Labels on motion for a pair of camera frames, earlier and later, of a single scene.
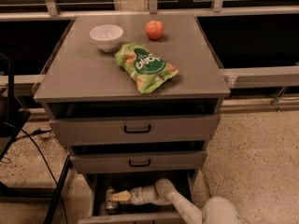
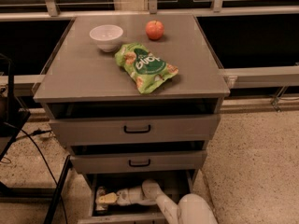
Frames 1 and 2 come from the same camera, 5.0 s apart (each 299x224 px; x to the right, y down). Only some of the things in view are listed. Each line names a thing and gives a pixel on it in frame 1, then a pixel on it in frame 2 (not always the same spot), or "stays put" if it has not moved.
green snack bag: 147,70 stays put
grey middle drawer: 177,161 stays put
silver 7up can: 110,207 → 101,206
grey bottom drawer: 93,185 stays put
